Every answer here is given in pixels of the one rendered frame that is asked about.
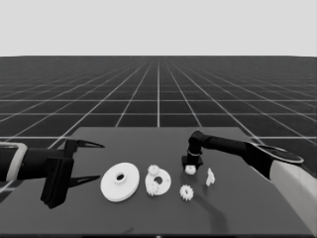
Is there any white toothed gear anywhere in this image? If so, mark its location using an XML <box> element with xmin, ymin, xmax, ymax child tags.
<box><xmin>179</xmin><ymin>183</ymin><xmax>195</xmax><ymax>202</ymax></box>
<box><xmin>184</xmin><ymin>165</ymin><xmax>198</xmax><ymax>176</ymax></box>
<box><xmin>147</xmin><ymin>164</ymin><xmax>160</xmax><ymax>177</ymax></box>
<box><xmin>146</xmin><ymin>180</ymin><xmax>160</xmax><ymax>196</ymax></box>

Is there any small white T-shaped piece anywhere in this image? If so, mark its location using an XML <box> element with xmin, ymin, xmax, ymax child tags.
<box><xmin>205</xmin><ymin>167</ymin><xmax>216</xmax><ymax>187</ymax></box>

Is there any large thick white disc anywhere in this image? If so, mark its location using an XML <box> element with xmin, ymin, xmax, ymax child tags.
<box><xmin>99</xmin><ymin>162</ymin><xmax>141</xmax><ymax>203</ymax></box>

